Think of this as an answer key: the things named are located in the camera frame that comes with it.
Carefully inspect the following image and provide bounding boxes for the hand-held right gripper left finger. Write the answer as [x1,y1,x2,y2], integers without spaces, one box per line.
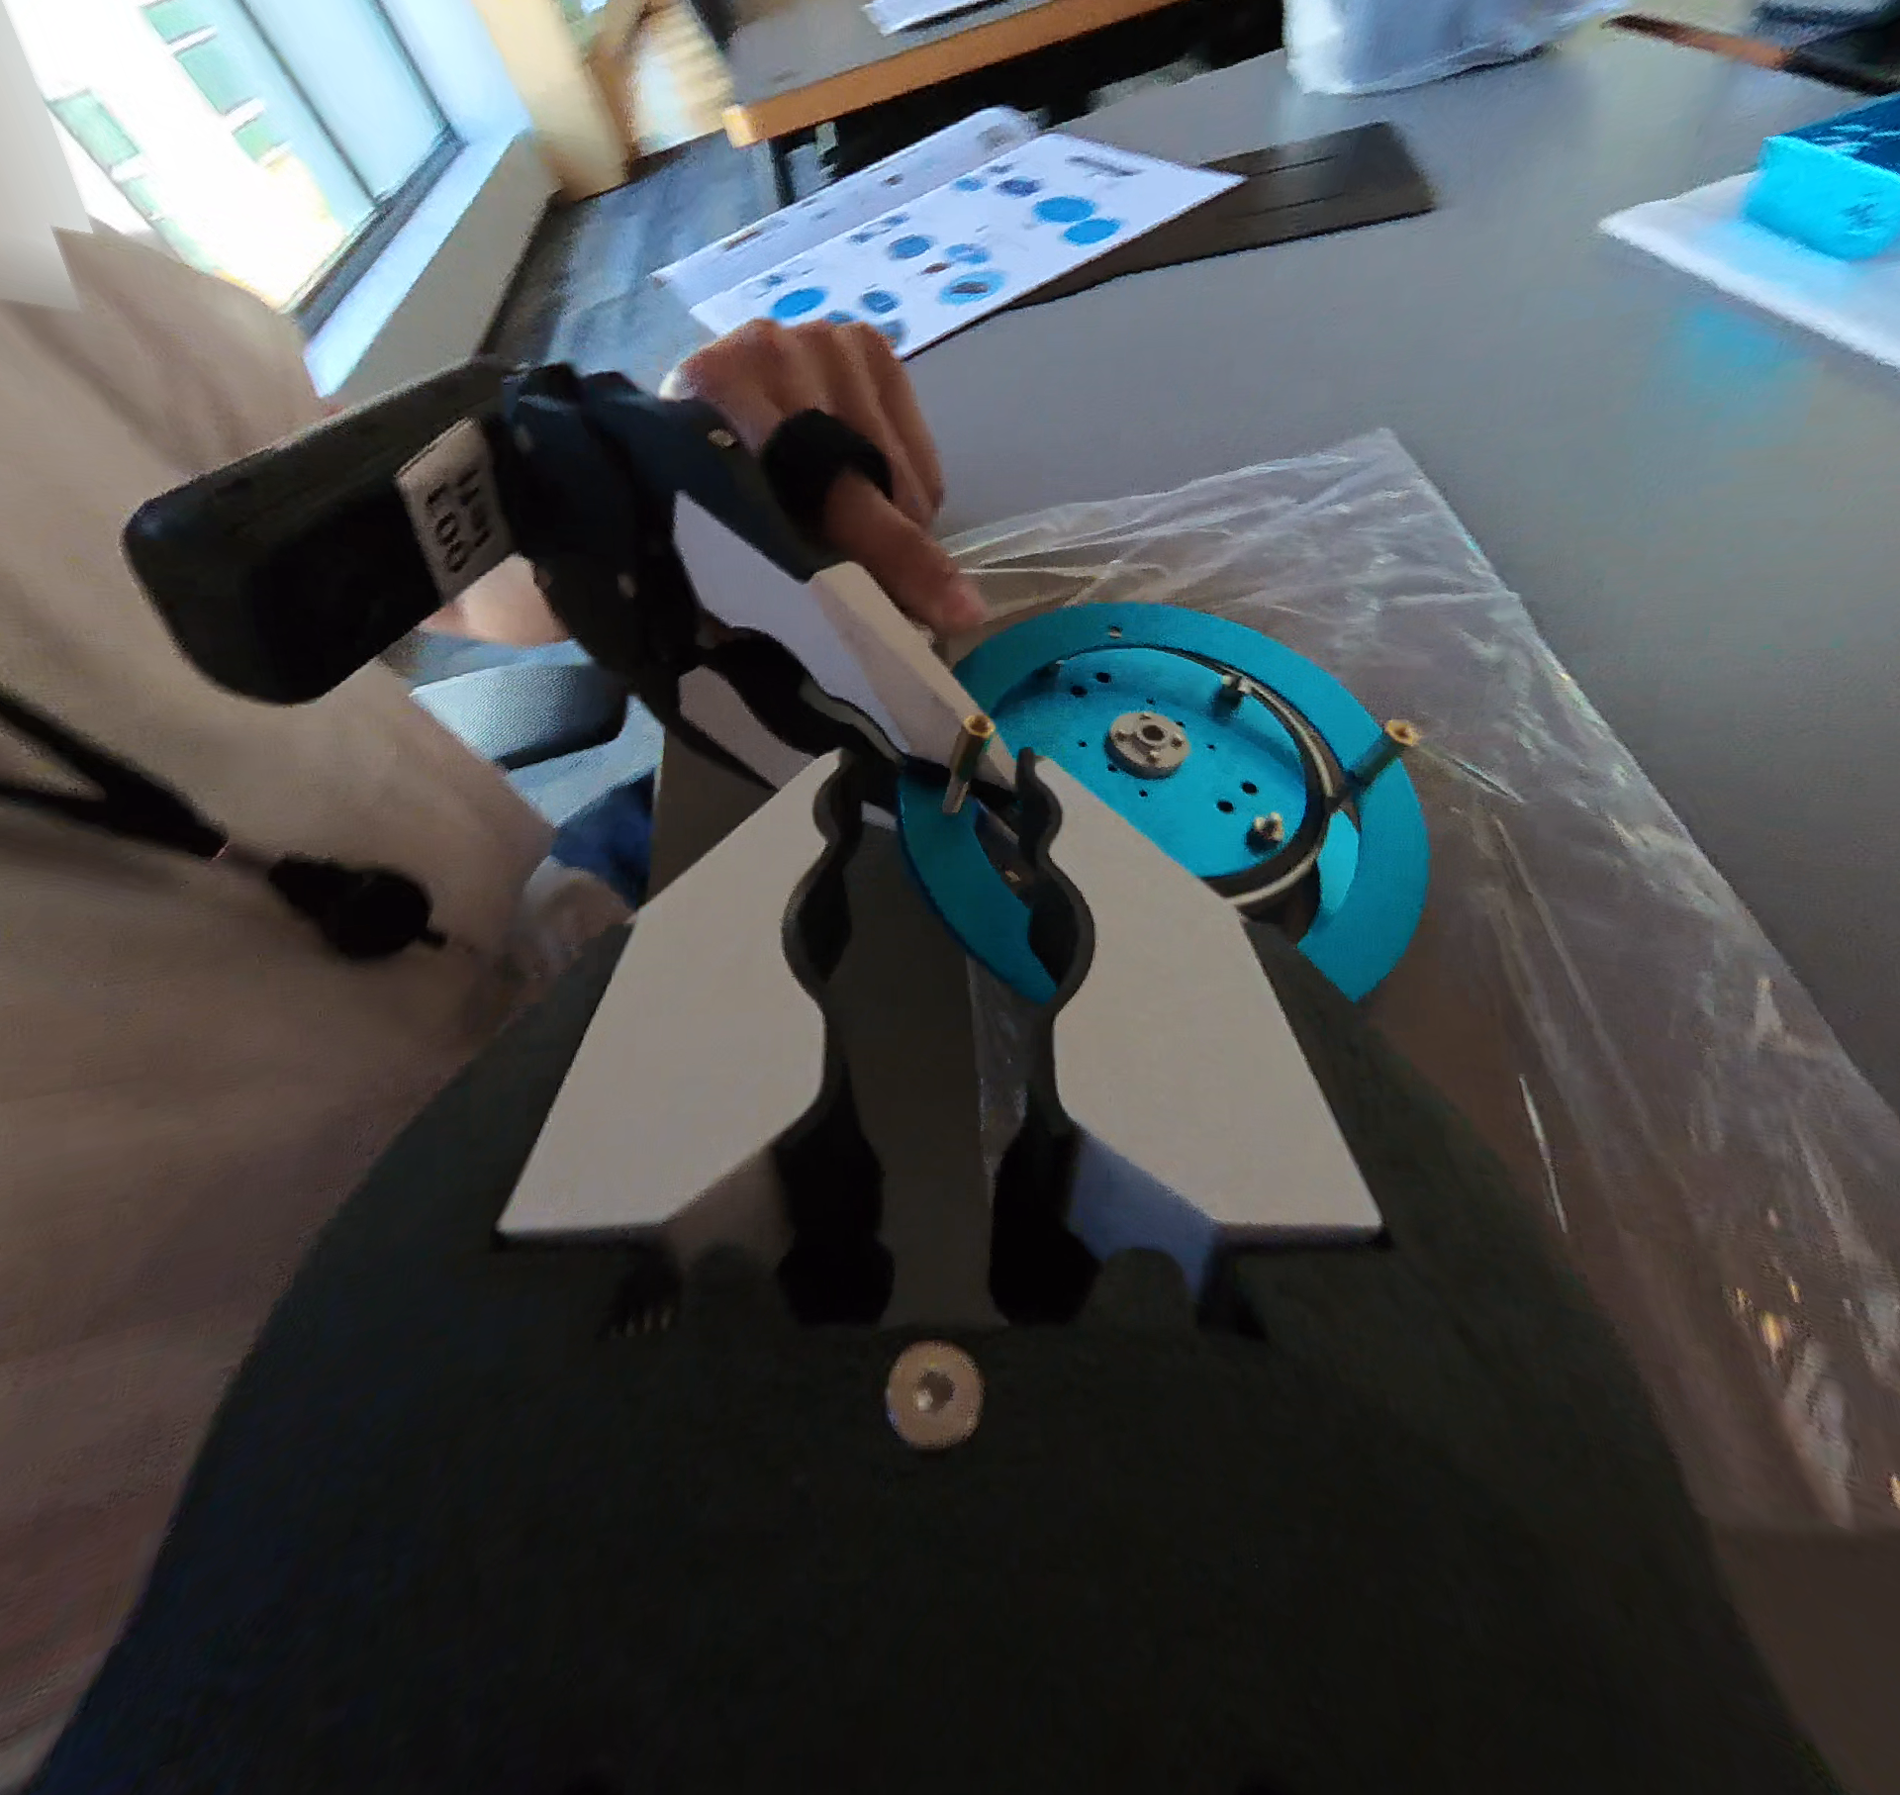
[497,756,895,1331]

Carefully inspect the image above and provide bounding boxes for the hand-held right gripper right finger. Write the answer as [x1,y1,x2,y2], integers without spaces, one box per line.
[986,745,1390,1322]

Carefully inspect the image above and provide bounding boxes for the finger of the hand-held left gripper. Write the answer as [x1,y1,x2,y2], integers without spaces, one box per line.
[808,562,1032,800]

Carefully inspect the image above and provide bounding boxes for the blue round metal turntable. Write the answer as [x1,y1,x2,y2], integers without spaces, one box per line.
[895,603,1432,1001]

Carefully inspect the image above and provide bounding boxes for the grey desk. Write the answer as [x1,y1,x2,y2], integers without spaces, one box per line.
[861,46,1900,1795]

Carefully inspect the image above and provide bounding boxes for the person's left hand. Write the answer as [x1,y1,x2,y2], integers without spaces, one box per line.
[674,320,986,635]

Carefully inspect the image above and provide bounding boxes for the printed instruction sheet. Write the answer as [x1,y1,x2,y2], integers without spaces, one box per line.
[653,107,1247,359]

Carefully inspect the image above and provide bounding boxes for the clear plastic bag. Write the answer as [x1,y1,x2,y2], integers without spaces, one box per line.
[926,430,1900,1537]

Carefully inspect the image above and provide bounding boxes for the large window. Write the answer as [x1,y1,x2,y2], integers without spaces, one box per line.
[0,0,461,317]

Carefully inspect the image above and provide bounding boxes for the person's beige shirt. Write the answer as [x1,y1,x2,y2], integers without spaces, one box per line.
[0,231,625,1783]

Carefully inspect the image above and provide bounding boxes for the yellow pillar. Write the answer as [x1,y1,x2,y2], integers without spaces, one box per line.
[422,0,632,201]

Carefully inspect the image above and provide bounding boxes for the wood-edged side table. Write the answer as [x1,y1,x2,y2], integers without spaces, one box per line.
[719,0,1426,150]

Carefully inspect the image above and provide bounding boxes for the black flat plate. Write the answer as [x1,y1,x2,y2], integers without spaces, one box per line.
[1022,123,1438,304]

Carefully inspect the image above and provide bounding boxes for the white flat tray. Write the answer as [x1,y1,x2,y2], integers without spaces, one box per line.
[1597,170,1900,374]

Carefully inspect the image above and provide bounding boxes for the set of blue metal parts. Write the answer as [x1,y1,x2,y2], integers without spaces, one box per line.
[1738,97,1900,264]

